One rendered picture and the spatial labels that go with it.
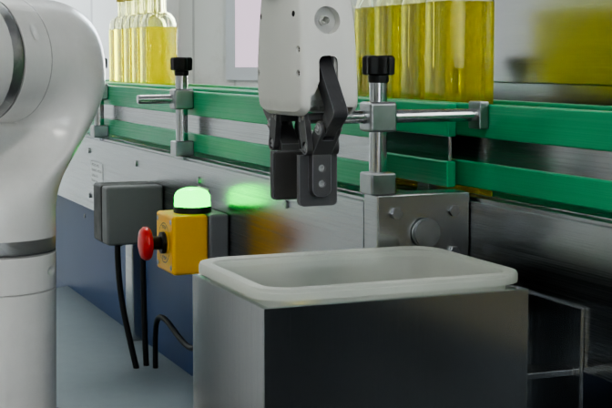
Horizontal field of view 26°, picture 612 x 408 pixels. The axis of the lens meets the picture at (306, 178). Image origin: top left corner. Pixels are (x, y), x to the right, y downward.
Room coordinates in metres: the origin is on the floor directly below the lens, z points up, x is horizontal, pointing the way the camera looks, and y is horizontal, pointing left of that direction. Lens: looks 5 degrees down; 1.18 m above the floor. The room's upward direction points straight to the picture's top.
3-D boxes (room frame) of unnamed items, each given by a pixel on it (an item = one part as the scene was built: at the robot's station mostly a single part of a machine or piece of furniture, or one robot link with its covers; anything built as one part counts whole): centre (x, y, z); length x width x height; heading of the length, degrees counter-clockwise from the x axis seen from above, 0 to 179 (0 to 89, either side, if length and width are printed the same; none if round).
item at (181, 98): (1.74, 0.19, 1.11); 0.07 x 0.04 x 0.13; 112
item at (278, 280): (1.06, -0.04, 0.97); 0.22 x 0.17 x 0.09; 112
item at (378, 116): (1.20, -0.09, 1.12); 0.17 x 0.03 x 0.12; 112
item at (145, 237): (1.56, 0.18, 0.96); 0.04 x 0.03 x 0.04; 22
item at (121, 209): (1.83, 0.25, 0.96); 0.08 x 0.08 x 0.08; 22
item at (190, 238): (1.57, 0.14, 0.96); 0.07 x 0.07 x 0.07; 22
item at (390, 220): (1.21, -0.10, 1.02); 0.09 x 0.04 x 0.07; 112
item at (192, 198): (1.57, 0.14, 1.01); 0.04 x 0.04 x 0.03
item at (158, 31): (2.38, 0.26, 1.19); 0.06 x 0.06 x 0.28; 22
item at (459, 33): (1.37, -0.16, 1.16); 0.06 x 0.06 x 0.21; 22
